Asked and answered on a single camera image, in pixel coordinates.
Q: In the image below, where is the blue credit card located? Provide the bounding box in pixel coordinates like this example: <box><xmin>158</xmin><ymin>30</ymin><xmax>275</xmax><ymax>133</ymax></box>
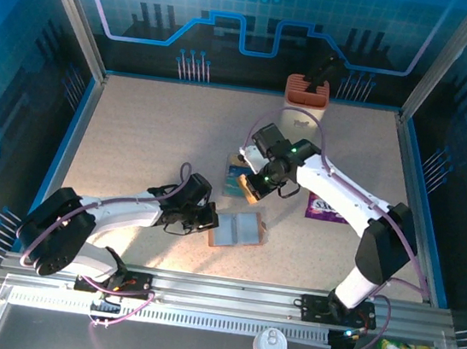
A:
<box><xmin>227</xmin><ymin>165</ymin><xmax>250</xmax><ymax>183</ymax></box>

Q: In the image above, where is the clear acrylic box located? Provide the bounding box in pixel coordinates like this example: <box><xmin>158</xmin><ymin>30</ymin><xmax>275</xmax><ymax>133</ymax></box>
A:
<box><xmin>220</xmin><ymin>151</ymin><xmax>263</xmax><ymax>201</ymax></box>

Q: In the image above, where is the purple pink candy bag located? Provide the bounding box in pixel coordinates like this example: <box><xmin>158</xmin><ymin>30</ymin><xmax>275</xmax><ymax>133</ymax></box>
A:
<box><xmin>304</xmin><ymin>190</ymin><xmax>356</xmax><ymax>226</ymax></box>

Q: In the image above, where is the white knife block orange top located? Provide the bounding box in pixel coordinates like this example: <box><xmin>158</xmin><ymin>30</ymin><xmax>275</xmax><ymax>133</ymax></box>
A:
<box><xmin>275</xmin><ymin>71</ymin><xmax>334</xmax><ymax>147</ymax></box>

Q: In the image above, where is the black controller box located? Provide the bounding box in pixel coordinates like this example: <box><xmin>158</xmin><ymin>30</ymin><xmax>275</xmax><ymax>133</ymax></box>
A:
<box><xmin>325</xmin><ymin>324</ymin><xmax>365</xmax><ymax>349</ymax></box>

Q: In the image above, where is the thin black wire loop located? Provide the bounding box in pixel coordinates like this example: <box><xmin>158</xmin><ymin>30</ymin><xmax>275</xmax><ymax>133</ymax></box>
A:
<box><xmin>163</xmin><ymin>221</ymin><xmax>198</xmax><ymax>239</ymax></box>
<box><xmin>275</xmin><ymin>179</ymin><xmax>303</xmax><ymax>202</ymax></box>

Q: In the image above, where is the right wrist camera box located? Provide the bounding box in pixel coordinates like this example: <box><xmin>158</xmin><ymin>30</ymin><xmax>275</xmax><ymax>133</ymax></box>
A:
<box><xmin>236</xmin><ymin>143</ymin><xmax>265</xmax><ymax>175</ymax></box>

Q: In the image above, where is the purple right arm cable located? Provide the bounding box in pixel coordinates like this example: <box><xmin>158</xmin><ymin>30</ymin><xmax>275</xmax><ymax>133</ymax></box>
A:
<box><xmin>214</xmin><ymin>101</ymin><xmax>455</xmax><ymax>349</ymax></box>

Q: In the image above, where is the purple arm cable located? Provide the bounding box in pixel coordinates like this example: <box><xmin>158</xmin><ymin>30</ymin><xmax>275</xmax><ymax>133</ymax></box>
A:
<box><xmin>214</xmin><ymin>101</ymin><xmax>455</xmax><ymax>349</ymax></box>
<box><xmin>11</xmin><ymin>142</ymin><xmax>196</xmax><ymax>340</ymax></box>

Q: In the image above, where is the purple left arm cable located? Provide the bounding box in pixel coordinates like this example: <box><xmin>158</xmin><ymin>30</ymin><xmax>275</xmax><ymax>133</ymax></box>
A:
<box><xmin>11</xmin><ymin>142</ymin><xmax>196</xmax><ymax>340</ymax></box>

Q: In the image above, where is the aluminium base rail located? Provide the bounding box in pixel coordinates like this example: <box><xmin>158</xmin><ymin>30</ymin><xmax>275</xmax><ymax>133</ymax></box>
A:
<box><xmin>0</xmin><ymin>247</ymin><xmax>458</xmax><ymax>343</ymax></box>

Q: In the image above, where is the white slotted cable duct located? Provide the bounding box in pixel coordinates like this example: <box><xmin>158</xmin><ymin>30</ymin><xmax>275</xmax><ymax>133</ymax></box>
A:
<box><xmin>7</xmin><ymin>286</ymin><xmax>337</xmax><ymax>349</ymax></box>

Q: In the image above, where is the black knife handle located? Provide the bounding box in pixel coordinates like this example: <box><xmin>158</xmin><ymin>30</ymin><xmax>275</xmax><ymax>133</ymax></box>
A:
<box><xmin>304</xmin><ymin>49</ymin><xmax>341</xmax><ymax>98</ymax></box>

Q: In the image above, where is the aluminium side rail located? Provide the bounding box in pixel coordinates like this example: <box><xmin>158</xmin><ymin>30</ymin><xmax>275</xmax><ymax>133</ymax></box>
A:
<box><xmin>3</xmin><ymin>65</ymin><xmax>109</xmax><ymax>266</ymax></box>
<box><xmin>371</xmin><ymin>112</ymin><xmax>461</xmax><ymax>306</ymax></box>

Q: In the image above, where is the aluminium frame post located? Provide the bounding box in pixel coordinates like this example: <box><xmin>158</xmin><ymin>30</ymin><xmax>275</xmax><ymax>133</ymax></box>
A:
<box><xmin>18</xmin><ymin>0</ymin><xmax>120</xmax><ymax>85</ymax></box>
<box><xmin>396</xmin><ymin>0</ymin><xmax>467</xmax><ymax>132</ymax></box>

